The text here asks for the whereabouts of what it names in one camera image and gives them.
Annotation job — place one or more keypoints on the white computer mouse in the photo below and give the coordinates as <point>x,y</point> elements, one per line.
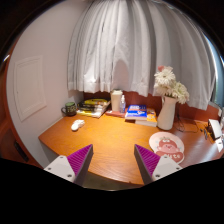
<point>77,124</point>

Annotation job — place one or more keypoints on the round pink mouse pad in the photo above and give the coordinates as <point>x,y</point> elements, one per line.
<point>165,143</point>

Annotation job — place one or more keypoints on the white artificial flowers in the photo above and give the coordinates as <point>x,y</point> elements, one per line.
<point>166,85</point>

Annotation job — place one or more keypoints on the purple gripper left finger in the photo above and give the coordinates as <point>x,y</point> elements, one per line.
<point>73,167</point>

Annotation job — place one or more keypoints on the dark green mug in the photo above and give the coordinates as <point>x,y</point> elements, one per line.
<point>69,109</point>

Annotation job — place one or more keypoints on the white plastic jar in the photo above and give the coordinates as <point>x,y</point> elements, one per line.
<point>115,99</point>

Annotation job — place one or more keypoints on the stack of dark books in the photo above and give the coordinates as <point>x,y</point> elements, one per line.
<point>93,107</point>

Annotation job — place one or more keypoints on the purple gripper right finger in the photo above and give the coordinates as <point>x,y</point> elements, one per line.
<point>152,166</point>

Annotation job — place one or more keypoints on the blue book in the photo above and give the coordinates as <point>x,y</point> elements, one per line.
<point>136,112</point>

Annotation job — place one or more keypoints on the white ceramic vase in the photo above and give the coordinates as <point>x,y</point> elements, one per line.
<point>166,116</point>

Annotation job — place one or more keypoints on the small clear spray bottle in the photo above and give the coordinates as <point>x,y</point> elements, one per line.
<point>122,104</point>

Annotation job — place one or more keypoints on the yellow book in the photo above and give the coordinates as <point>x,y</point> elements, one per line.
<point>151,119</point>

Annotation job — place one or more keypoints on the white curtain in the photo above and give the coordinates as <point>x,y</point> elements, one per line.
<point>119,44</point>

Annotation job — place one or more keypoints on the small white desk device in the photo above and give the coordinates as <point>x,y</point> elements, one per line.
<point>214,129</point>

